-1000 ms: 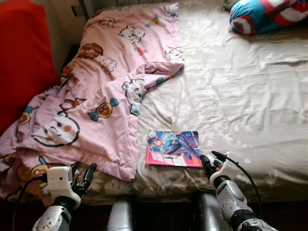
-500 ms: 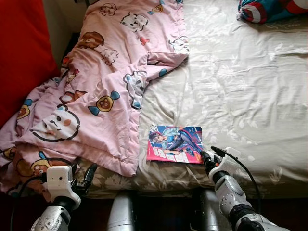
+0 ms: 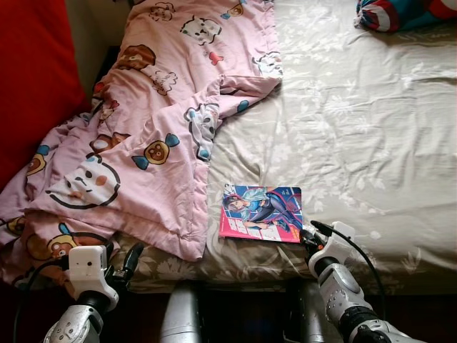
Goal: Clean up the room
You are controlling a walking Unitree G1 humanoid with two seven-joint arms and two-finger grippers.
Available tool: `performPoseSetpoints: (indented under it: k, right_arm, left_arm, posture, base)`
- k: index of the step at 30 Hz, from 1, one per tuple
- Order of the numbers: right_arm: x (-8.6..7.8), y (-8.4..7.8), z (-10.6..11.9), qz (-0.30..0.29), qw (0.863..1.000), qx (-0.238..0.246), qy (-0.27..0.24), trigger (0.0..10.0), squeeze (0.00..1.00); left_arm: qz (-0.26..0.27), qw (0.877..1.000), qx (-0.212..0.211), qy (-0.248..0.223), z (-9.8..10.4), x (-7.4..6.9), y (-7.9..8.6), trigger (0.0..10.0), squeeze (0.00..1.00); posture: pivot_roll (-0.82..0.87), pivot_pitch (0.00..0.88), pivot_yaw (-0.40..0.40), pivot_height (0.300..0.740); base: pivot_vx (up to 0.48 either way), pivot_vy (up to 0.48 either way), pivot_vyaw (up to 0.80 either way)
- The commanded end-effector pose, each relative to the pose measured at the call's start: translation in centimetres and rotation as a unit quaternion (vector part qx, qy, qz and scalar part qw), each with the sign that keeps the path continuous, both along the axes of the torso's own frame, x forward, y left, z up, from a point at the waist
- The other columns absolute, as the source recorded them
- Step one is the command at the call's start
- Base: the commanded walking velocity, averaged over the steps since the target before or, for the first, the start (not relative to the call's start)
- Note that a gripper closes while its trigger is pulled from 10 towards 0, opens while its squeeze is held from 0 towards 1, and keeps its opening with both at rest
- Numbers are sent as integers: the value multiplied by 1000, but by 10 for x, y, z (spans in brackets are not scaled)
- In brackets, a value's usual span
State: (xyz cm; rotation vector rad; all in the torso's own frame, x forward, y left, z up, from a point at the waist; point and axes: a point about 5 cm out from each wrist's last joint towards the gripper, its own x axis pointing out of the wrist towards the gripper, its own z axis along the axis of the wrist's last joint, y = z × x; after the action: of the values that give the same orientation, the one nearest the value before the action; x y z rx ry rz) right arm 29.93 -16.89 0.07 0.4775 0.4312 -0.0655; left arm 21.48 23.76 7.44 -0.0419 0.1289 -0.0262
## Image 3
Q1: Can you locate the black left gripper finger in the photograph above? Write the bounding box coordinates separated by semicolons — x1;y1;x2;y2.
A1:
125;243;146;279

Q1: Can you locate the colourful anime cover book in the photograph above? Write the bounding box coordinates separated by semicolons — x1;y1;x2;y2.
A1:
219;182;303;244

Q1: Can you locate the silver robot right leg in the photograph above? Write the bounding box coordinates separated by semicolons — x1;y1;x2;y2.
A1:
284;279;333;343

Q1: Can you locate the beige floral bed sheet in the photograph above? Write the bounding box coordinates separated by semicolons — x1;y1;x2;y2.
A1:
107;0;457;294

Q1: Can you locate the pink cartoon print blanket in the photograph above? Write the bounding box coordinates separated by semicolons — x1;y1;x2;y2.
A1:
0;0;285;287

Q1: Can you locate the red fabric cushion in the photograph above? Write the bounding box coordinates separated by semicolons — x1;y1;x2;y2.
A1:
0;0;92;192

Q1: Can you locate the red white blue striped pillow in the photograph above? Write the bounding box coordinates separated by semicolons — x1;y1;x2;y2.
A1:
355;0;457;33

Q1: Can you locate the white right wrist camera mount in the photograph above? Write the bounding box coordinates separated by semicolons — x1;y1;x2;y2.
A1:
308;222;356;276

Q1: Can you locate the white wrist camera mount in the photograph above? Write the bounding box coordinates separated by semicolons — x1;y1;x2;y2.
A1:
68;245;120;312
308;222;356;276

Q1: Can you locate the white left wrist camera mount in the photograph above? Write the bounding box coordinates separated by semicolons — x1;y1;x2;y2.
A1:
68;245;120;312

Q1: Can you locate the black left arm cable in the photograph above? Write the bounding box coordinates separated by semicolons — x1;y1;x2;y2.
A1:
13;256;72;343

